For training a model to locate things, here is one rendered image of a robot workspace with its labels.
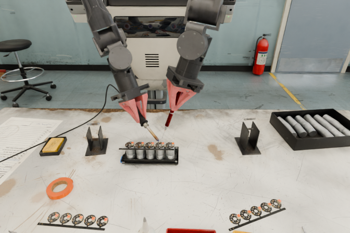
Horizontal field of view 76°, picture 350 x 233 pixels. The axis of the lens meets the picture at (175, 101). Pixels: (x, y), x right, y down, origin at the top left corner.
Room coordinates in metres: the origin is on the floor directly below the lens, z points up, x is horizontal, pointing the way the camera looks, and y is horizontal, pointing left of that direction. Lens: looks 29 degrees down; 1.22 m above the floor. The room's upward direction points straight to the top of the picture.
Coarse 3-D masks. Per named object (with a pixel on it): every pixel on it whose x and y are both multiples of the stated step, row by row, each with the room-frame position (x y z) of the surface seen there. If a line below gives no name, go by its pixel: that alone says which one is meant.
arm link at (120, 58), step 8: (120, 32) 0.64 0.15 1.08; (112, 48) 0.54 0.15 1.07; (120, 48) 0.54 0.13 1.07; (104, 56) 0.63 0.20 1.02; (112, 56) 0.53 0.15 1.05; (120, 56) 0.53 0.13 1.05; (128, 56) 0.54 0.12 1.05; (112, 64) 0.52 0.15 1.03; (120, 64) 0.52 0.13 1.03; (128, 64) 0.53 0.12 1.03
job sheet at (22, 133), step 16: (0, 128) 0.64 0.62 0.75; (16, 128) 0.64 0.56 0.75; (32, 128) 0.64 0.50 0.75; (48, 128) 0.64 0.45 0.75; (0, 144) 0.56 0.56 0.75; (16, 144) 0.56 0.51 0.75; (32, 144) 0.56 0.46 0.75; (0, 160) 0.49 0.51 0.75; (16, 160) 0.49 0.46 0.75; (0, 176) 0.43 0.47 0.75
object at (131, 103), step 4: (120, 100) 0.57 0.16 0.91; (128, 100) 0.54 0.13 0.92; (132, 100) 0.54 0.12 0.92; (120, 104) 0.56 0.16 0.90; (124, 104) 0.56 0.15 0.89; (128, 104) 0.54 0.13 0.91; (132, 104) 0.54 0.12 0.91; (124, 108) 0.56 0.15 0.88; (128, 108) 0.56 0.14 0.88; (132, 108) 0.53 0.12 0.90; (136, 108) 0.54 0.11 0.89; (128, 112) 0.56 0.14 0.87; (132, 112) 0.56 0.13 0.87; (136, 112) 0.54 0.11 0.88; (132, 116) 0.55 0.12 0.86; (136, 116) 0.54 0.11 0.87; (136, 120) 0.54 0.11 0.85
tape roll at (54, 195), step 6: (54, 180) 0.40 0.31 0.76; (60, 180) 0.40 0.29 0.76; (66, 180) 0.40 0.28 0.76; (72, 180) 0.40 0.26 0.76; (48, 186) 0.38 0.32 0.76; (54, 186) 0.39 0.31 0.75; (66, 186) 0.38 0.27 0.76; (72, 186) 0.39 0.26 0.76; (48, 192) 0.36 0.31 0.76; (54, 192) 0.36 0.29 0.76; (60, 192) 0.36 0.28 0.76; (66, 192) 0.37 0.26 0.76; (54, 198) 0.35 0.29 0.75; (60, 198) 0.36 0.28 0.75
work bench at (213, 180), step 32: (64, 128) 0.64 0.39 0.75; (96, 128) 0.64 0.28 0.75; (128, 128) 0.64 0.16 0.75; (160, 128) 0.64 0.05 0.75; (192, 128) 0.64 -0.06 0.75; (224, 128) 0.64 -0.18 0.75; (32, 160) 0.49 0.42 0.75; (64, 160) 0.49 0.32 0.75; (96, 160) 0.49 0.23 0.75; (192, 160) 0.49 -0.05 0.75; (224, 160) 0.49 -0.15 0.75; (256, 160) 0.49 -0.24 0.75; (288, 160) 0.49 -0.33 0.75; (320, 160) 0.49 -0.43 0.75; (0, 192) 0.37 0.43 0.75; (32, 192) 0.37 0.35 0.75; (96, 192) 0.37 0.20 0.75; (128, 192) 0.37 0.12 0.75; (160, 192) 0.37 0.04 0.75; (192, 192) 0.37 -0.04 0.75; (224, 192) 0.37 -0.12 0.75; (256, 192) 0.37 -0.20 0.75; (288, 192) 0.37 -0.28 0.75; (320, 192) 0.37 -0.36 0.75; (0, 224) 0.29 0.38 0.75; (32, 224) 0.29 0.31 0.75; (64, 224) 0.29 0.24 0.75; (96, 224) 0.29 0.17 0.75; (128, 224) 0.29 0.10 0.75; (160, 224) 0.29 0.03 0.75; (192, 224) 0.29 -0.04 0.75; (224, 224) 0.29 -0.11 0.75; (256, 224) 0.29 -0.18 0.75; (288, 224) 0.29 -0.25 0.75; (320, 224) 0.29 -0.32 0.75
